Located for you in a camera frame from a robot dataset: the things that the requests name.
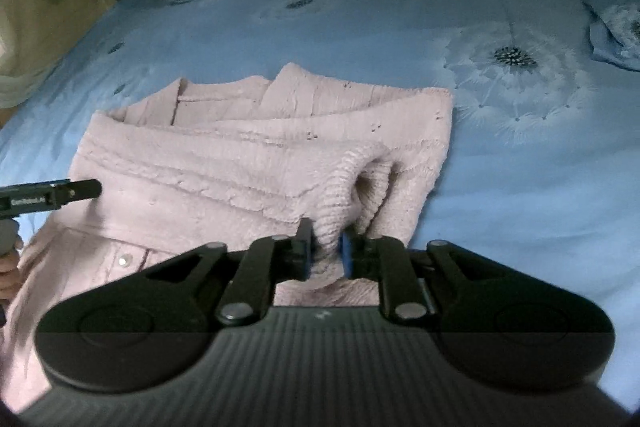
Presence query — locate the pink knitted cardigan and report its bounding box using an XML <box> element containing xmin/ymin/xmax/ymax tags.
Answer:
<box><xmin>0</xmin><ymin>62</ymin><xmax>454</xmax><ymax>414</ymax></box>

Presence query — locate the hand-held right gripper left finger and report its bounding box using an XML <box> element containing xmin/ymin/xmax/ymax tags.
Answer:
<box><xmin>144</xmin><ymin>217</ymin><xmax>316</xmax><ymax>327</ymax></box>

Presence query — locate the wooden bed frame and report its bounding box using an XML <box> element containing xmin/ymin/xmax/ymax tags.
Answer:
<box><xmin>0</xmin><ymin>0</ymin><xmax>147</xmax><ymax>120</ymax></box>

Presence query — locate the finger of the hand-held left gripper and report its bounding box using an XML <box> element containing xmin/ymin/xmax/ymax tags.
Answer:
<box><xmin>47</xmin><ymin>178</ymin><xmax>104</xmax><ymax>210</ymax></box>

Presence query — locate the person's left hand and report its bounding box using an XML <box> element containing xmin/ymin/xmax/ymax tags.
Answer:
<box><xmin>0</xmin><ymin>251</ymin><xmax>23</xmax><ymax>310</ymax></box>

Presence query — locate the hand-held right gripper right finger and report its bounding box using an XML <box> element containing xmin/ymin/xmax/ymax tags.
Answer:
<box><xmin>341</xmin><ymin>225</ymin><xmax>482</xmax><ymax>322</ymax></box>

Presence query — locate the blue dandelion print bedsheet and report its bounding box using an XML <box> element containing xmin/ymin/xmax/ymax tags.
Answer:
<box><xmin>0</xmin><ymin>0</ymin><xmax>640</xmax><ymax>413</ymax></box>

